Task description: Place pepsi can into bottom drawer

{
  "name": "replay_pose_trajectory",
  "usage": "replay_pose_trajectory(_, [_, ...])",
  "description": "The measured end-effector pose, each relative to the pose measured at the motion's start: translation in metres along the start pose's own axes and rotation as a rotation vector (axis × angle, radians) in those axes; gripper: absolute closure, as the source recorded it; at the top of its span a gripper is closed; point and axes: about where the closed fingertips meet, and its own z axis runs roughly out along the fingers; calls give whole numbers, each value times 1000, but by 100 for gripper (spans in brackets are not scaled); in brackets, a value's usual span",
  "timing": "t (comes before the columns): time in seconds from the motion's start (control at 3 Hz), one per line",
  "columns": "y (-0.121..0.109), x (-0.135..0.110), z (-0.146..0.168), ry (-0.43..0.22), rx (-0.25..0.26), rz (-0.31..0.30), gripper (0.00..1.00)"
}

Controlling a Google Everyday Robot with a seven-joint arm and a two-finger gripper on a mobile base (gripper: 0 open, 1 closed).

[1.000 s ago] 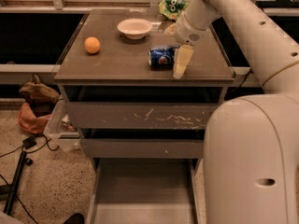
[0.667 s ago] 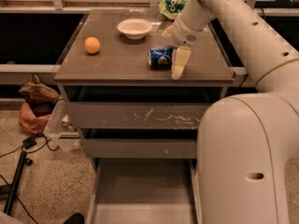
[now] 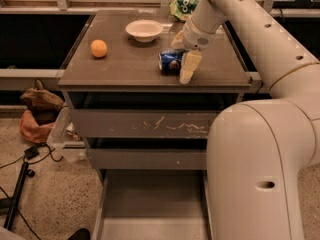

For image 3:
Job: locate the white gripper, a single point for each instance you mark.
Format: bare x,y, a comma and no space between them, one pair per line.
196,35

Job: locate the blue pepsi can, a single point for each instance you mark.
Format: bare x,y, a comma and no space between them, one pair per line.
170,60

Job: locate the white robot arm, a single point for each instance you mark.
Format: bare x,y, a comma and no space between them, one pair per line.
256,149

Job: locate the grey drawer cabinet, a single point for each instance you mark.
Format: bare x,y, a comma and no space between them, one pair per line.
128,78

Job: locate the grey top drawer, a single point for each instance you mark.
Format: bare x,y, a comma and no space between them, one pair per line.
94,123

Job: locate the grey drawer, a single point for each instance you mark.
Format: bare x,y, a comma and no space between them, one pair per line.
162,159
94,123
153,205

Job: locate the grey middle drawer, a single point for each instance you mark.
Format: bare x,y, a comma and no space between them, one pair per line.
162,159

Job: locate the grey bottom drawer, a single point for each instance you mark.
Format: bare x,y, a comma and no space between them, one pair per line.
153,205

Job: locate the green chip bag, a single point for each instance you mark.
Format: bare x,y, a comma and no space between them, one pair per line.
182,9

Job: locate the white bowl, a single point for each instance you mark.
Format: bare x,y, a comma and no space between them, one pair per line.
144,31

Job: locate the orange fruit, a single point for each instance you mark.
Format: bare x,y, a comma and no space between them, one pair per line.
98,48

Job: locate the clear plastic bin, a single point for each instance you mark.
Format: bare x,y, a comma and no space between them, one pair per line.
64,140

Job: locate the brown orange cloth bag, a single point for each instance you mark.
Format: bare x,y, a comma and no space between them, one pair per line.
42,110

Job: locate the black shoe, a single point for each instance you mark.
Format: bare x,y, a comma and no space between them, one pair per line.
81,234

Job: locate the black stand left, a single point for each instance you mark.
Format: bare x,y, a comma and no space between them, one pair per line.
9,204

